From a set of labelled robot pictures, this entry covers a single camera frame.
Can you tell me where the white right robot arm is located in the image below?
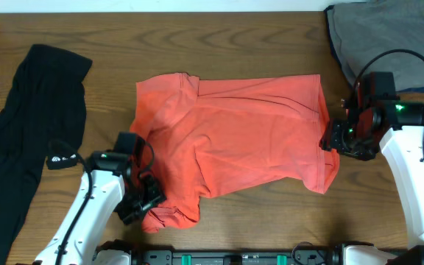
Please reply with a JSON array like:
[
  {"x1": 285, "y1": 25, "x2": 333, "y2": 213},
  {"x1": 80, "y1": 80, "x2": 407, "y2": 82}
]
[{"x1": 319, "y1": 72, "x2": 424, "y2": 264}]

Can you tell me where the red soccer t-shirt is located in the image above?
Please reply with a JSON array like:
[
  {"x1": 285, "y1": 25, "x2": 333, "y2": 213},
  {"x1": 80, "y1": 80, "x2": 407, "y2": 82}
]
[{"x1": 130, "y1": 73, "x2": 340, "y2": 233}]

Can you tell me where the grey folded garment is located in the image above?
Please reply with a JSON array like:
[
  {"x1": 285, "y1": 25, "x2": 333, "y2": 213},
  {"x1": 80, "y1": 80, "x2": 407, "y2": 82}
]
[{"x1": 325, "y1": 0, "x2": 424, "y2": 92}]

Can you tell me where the black garment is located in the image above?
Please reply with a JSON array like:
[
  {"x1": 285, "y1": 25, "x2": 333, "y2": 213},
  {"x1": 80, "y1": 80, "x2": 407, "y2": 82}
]
[{"x1": 0, "y1": 44, "x2": 93, "y2": 264}]

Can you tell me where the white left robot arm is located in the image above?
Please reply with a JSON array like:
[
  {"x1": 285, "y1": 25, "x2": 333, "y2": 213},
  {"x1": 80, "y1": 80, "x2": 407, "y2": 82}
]
[{"x1": 34, "y1": 132, "x2": 166, "y2": 265}]

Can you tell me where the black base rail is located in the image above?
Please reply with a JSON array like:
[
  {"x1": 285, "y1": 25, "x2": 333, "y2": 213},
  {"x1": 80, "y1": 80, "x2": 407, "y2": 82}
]
[{"x1": 93, "y1": 241, "x2": 345, "y2": 265}]

